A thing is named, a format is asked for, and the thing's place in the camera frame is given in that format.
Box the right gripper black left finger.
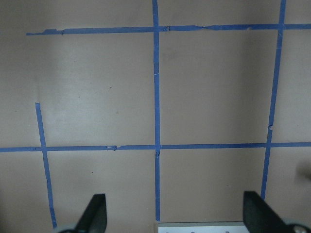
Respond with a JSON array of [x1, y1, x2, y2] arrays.
[[74, 194, 107, 233]]

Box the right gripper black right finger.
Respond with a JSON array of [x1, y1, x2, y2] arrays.
[[243, 191, 292, 233]]

